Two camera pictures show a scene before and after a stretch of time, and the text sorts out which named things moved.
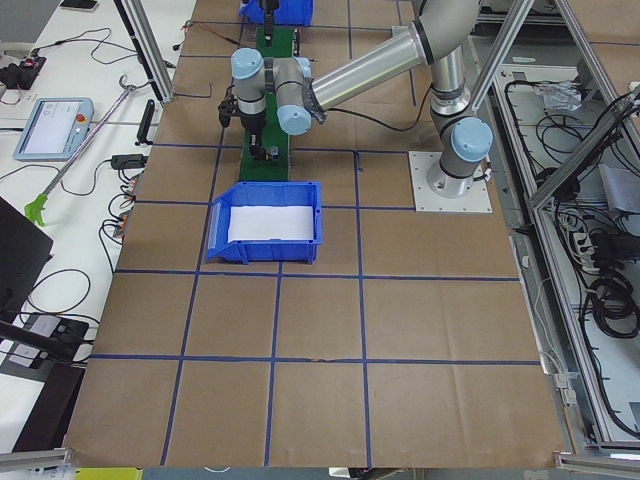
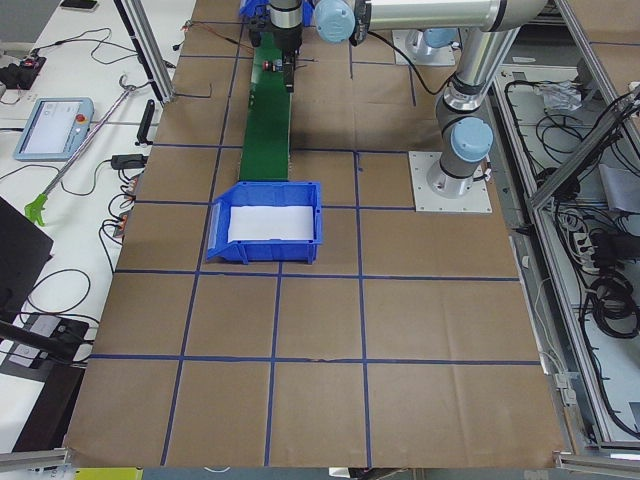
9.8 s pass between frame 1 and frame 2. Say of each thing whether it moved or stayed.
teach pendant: stayed
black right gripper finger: moved
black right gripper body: moved
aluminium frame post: stayed
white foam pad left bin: stayed
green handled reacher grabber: stayed
